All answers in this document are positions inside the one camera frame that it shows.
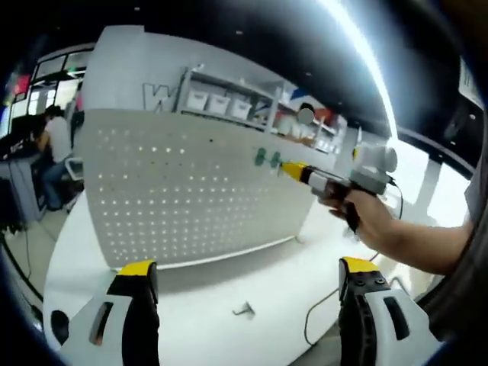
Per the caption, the white storage bin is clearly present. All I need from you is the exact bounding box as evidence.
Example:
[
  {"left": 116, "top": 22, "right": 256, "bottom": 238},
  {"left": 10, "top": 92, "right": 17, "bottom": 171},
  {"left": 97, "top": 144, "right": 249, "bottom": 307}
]
[
  {"left": 207, "top": 94, "right": 233, "bottom": 116},
  {"left": 186, "top": 91, "right": 210, "bottom": 112},
  {"left": 230, "top": 98, "right": 253, "bottom": 119}
]

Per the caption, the white perforated mounting plate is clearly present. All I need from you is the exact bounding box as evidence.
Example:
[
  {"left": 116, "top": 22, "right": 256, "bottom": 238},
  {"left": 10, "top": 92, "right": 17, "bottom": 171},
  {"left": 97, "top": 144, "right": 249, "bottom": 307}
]
[{"left": 74, "top": 108, "right": 337, "bottom": 270}]

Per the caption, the black oval device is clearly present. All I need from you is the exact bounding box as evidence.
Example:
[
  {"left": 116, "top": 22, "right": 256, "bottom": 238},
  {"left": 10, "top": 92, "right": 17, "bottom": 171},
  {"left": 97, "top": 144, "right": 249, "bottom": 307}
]
[{"left": 50, "top": 310, "right": 71, "bottom": 345}]

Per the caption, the ceiling light strip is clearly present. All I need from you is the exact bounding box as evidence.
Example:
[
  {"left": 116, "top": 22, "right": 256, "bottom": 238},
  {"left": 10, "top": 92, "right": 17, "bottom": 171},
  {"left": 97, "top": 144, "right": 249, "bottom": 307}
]
[{"left": 315, "top": 0, "right": 400, "bottom": 143}]

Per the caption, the white chair frame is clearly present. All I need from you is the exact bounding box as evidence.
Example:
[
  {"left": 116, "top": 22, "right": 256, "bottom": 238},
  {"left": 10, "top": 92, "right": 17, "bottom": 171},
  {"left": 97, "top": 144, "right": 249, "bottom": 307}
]
[{"left": 387, "top": 273, "right": 406, "bottom": 295}]

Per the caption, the person's dark shirt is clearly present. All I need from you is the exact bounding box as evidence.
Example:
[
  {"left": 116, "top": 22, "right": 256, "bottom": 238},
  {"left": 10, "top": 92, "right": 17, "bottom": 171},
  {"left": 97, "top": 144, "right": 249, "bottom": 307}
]
[{"left": 418, "top": 167, "right": 488, "bottom": 333}]

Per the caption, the black monitor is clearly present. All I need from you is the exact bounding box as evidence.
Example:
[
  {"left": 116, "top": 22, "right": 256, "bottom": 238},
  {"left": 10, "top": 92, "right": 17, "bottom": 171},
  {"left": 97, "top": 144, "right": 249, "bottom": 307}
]
[{"left": 10, "top": 115, "right": 47, "bottom": 139}]

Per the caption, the grey shelf rack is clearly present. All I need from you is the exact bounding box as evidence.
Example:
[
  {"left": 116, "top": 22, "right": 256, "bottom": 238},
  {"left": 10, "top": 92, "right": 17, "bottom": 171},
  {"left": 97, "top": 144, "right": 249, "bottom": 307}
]
[{"left": 176, "top": 66, "right": 345, "bottom": 154}]

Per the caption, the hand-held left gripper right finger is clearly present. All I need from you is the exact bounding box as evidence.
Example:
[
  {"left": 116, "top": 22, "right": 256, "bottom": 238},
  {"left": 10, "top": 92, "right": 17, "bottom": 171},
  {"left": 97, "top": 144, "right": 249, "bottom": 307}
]
[{"left": 338, "top": 256, "right": 445, "bottom": 366}]

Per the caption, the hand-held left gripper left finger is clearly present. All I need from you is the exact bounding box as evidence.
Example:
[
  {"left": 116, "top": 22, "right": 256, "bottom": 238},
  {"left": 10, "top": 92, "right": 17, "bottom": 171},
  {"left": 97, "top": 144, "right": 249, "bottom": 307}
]
[{"left": 56, "top": 260, "right": 161, "bottom": 366}]

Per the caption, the grey desk cabinet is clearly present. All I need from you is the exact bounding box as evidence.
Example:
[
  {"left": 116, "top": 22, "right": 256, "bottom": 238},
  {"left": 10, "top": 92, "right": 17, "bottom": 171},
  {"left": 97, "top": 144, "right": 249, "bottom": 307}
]
[{"left": 0, "top": 158, "right": 49, "bottom": 223}]

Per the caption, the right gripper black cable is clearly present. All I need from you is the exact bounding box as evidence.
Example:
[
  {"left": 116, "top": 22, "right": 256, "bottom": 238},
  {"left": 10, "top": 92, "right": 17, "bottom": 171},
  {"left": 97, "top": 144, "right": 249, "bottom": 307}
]
[{"left": 303, "top": 178, "right": 406, "bottom": 345}]

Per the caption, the person's right hand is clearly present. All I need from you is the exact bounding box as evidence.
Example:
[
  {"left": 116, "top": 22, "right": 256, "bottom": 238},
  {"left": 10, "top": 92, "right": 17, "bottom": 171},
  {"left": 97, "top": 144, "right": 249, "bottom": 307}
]
[{"left": 328, "top": 187, "right": 403, "bottom": 255}]

